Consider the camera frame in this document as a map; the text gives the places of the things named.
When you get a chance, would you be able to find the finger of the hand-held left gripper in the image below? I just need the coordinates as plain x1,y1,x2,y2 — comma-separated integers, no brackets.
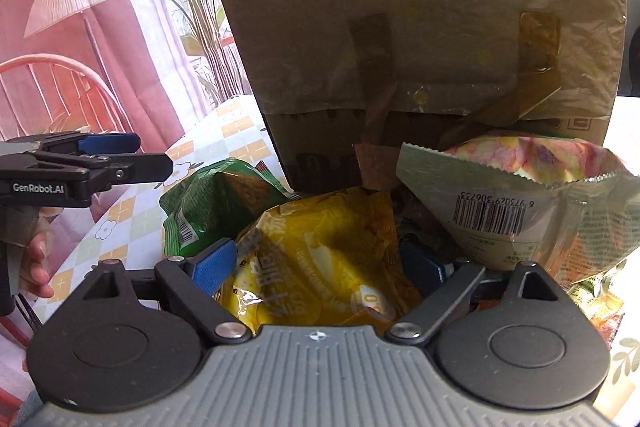
35,151,174,188
37,132,142,156

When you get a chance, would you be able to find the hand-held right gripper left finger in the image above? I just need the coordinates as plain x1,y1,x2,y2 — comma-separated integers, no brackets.
80,239,253,344

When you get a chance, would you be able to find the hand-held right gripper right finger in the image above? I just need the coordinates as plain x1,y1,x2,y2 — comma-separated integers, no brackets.
385,239,568,348

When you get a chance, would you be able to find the pale green snack packet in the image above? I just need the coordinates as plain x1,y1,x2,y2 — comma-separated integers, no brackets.
396,132,640,288

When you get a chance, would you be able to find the yellow snack packet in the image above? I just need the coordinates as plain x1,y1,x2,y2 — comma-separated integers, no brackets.
220,187,426,336

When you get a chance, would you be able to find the brown paper bag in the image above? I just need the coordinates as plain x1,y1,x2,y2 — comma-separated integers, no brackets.
217,0,628,205

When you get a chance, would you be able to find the person's left hand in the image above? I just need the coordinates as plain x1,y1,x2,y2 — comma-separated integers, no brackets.
17,217,56,300

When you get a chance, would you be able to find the checkered flower tablecloth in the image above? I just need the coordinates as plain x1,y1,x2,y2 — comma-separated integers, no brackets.
35,94,640,423

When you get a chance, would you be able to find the dark green snack packet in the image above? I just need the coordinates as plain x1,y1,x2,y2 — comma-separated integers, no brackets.
160,158,301,258

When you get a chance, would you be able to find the printed backdrop cloth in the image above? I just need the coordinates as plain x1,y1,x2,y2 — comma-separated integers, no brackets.
0,0,256,413

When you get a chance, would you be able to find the orange green snack packet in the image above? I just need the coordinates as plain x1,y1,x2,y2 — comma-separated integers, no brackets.
565,227,628,349

